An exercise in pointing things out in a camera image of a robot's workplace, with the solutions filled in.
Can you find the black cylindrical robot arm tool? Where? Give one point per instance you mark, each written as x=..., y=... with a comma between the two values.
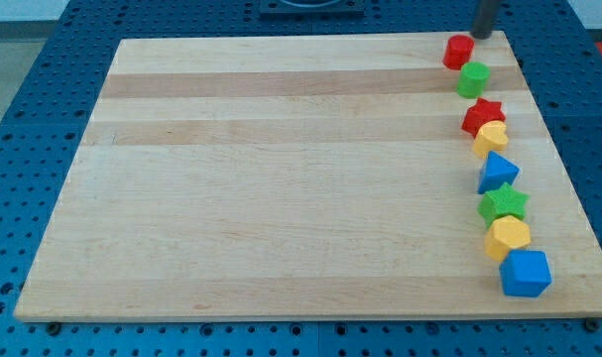
x=484, y=20

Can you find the light wooden board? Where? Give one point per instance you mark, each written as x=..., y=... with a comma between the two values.
x=300, y=178

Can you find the yellow heart block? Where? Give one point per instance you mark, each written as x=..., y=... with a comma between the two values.
x=490, y=137

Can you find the red star block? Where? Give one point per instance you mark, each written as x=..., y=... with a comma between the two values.
x=482, y=112

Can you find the blue triangle block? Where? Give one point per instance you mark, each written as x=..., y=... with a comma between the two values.
x=496, y=171

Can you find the green cylinder block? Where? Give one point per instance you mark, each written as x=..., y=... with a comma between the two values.
x=473, y=78

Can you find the red cylinder block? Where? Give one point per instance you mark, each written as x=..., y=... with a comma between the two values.
x=458, y=51

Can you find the green star block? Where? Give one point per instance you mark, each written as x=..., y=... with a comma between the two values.
x=501, y=202

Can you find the yellow hexagon block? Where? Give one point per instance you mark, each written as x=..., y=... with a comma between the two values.
x=504, y=235

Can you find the blue cube block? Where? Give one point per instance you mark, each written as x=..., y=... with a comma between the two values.
x=525, y=273

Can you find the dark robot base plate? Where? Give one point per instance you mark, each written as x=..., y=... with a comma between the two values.
x=276, y=8

